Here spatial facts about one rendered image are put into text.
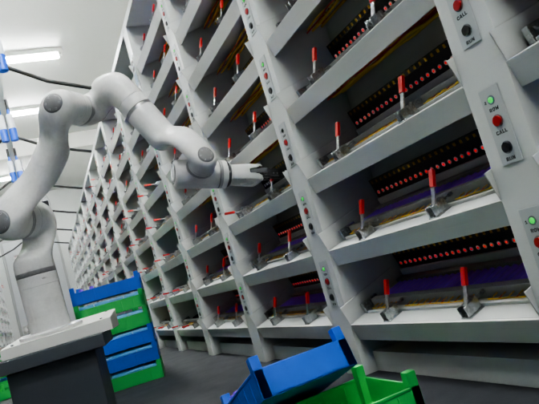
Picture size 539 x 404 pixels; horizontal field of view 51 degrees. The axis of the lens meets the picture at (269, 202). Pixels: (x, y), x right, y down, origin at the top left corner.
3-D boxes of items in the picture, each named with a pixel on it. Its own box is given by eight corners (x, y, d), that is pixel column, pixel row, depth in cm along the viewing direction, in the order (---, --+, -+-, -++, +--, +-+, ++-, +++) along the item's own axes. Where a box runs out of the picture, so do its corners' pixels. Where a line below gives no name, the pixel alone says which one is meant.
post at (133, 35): (214, 355, 268) (123, 20, 288) (208, 354, 276) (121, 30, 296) (252, 342, 276) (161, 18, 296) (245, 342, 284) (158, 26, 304)
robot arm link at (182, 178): (218, 153, 165) (211, 169, 172) (174, 152, 160) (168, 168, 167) (223, 178, 161) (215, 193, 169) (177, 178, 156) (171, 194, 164)
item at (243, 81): (262, 71, 160) (236, 30, 159) (207, 139, 215) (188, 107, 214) (314, 44, 168) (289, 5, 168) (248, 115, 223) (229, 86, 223)
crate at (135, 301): (77, 325, 243) (72, 307, 244) (84, 323, 262) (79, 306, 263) (146, 305, 249) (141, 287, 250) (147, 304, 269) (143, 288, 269)
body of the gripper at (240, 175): (220, 190, 172) (253, 190, 176) (229, 182, 163) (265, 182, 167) (217, 167, 173) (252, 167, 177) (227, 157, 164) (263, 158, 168)
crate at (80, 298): (72, 307, 244) (68, 288, 244) (79, 306, 263) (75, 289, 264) (141, 287, 250) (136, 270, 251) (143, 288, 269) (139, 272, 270)
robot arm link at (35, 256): (7, 282, 172) (-13, 208, 173) (43, 273, 190) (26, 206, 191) (41, 272, 169) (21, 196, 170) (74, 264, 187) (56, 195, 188)
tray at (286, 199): (301, 201, 155) (282, 172, 155) (234, 236, 210) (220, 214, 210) (352, 167, 163) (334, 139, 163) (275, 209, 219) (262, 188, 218)
